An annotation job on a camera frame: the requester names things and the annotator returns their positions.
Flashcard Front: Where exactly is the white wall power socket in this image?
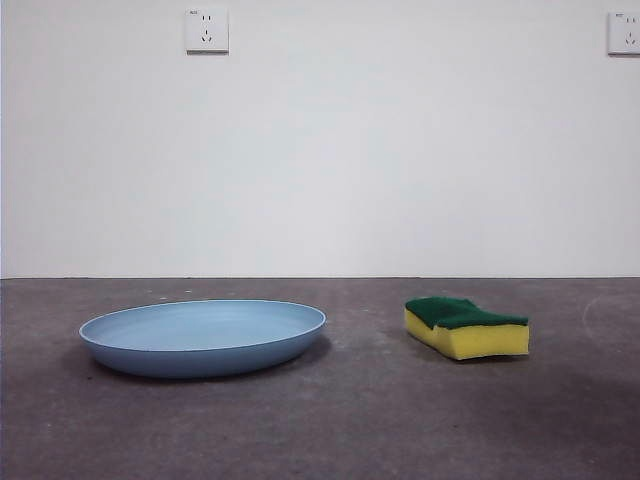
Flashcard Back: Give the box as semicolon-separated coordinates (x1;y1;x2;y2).
607;11;640;56
185;7;231;55

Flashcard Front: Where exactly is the light blue round plate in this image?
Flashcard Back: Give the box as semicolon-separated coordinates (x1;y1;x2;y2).
78;298;329;379

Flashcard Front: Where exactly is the yellow sponge with green scourer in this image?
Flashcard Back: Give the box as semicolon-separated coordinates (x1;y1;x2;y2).
403;295;531;361

